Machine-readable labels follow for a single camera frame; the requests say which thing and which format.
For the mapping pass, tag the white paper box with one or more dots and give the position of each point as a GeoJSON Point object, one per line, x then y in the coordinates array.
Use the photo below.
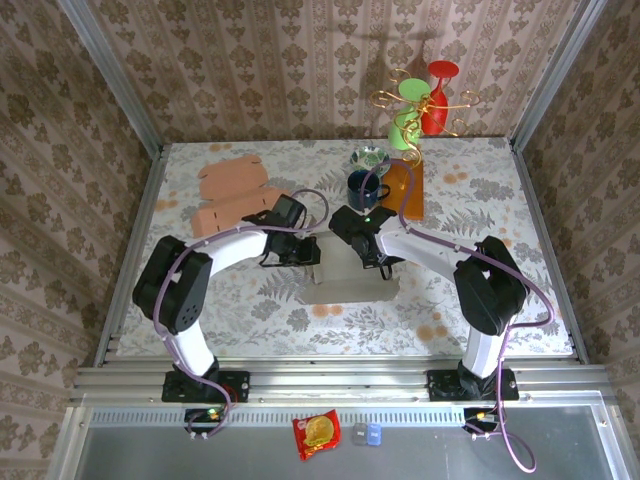
{"type": "Point", "coordinates": [350, 285]}

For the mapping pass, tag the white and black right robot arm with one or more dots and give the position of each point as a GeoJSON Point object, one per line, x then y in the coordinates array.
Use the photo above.
{"type": "Point", "coordinates": [480, 350]}

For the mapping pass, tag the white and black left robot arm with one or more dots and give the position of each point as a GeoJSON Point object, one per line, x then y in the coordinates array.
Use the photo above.
{"type": "Point", "coordinates": [195, 345]}

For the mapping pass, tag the dark blue mug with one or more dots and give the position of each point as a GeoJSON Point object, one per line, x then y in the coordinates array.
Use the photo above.
{"type": "Point", "coordinates": [357, 192]}

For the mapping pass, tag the floral tablecloth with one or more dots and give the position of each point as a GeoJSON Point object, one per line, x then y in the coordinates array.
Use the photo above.
{"type": "Point", "coordinates": [350, 330]}

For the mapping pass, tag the green leaf pattern bowl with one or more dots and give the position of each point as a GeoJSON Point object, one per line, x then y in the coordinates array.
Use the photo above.
{"type": "Point", "coordinates": [371, 159]}

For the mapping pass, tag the green wine glass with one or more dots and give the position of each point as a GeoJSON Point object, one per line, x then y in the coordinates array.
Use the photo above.
{"type": "Point", "coordinates": [400, 134]}

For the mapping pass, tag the red wine glass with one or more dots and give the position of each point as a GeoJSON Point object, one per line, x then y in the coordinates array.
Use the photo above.
{"type": "Point", "coordinates": [435, 117]}

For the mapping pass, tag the small blue card case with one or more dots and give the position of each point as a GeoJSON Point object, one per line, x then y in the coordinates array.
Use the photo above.
{"type": "Point", "coordinates": [374, 434]}

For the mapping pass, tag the small grey card case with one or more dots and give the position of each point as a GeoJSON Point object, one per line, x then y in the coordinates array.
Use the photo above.
{"type": "Point", "coordinates": [360, 434]}

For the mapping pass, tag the red snack packet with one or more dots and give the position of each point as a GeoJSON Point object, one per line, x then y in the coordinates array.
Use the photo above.
{"type": "Point", "coordinates": [317, 434]}

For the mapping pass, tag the small black controller board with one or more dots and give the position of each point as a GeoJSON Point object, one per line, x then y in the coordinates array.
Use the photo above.
{"type": "Point", "coordinates": [480, 417]}
{"type": "Point", "coordinates": [205, 416]}

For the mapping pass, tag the grey metal shelf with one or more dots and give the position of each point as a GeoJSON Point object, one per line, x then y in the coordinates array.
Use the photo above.
{"type": "Point", "coordinates": [200, 455]}

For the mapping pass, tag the aluminium cross rail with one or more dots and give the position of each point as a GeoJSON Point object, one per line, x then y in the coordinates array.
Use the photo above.
{"type": "Point", "coordinates": [340, 382]}

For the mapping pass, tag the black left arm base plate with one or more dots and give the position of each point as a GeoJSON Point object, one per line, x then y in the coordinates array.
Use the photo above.
{"type": "Point", "coordinates": [240, 386]}

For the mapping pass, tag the aluminium side rail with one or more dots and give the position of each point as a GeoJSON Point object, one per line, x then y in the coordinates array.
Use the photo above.
{"type": "Point", "coordinates": [135, 220]}
{"type": "Point", "coordinates": [550, 240]}

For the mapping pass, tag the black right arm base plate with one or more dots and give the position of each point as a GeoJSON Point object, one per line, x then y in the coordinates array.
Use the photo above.
{"type": "Point", "coordinates": [507, 387]}

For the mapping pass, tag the aluminium frame post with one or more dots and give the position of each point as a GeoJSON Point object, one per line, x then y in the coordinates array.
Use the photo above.
{"type": "Point", "coordinates": [555, 70]}
{"type": "Point", "coordinates": [110, 70]}

